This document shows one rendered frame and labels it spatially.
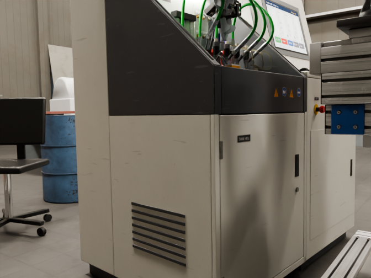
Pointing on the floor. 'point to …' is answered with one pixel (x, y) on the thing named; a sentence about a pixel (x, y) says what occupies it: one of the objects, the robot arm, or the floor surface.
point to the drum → (60, 160)
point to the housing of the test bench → (93, 135)
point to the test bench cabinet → (170, 196)
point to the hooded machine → (63, 96)
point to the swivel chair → (8, 133)
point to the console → (320, 161)
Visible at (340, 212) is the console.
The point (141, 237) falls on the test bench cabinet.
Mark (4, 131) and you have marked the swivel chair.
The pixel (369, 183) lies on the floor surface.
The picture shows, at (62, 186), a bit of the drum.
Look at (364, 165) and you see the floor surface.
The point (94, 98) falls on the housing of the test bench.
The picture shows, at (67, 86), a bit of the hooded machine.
